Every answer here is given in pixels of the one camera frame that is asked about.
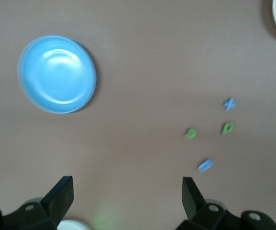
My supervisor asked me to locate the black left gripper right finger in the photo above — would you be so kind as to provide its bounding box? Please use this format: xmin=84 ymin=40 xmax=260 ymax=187
xmin=176 ymin=176 xmax=276 ymax=230

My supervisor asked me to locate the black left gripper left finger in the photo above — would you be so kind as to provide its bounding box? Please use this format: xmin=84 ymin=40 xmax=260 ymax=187
xmin=0 ymin=176 xmax=74 ymax=230

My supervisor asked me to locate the blue letter m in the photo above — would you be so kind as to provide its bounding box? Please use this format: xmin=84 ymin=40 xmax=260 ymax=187
xmin=197 ymin=157 xmax=214 ymax=173

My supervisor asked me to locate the green letter u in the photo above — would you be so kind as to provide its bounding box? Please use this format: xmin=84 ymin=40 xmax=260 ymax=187
xmin=184 ymin=128 xmax=198 ymax=140

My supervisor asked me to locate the green letter p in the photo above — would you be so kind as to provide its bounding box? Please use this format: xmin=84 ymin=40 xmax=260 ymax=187
xmin=221 ymin=121 xmax=235 ymax=136

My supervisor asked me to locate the blue letter x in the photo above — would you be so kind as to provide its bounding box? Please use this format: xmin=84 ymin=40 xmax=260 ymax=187
xmin=222 ymin=97 xmax=238 ymax=111

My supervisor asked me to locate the blue plate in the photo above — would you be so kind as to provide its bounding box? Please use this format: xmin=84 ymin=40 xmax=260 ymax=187
xmin=17 ymin=35 xmax=97 ymax=115

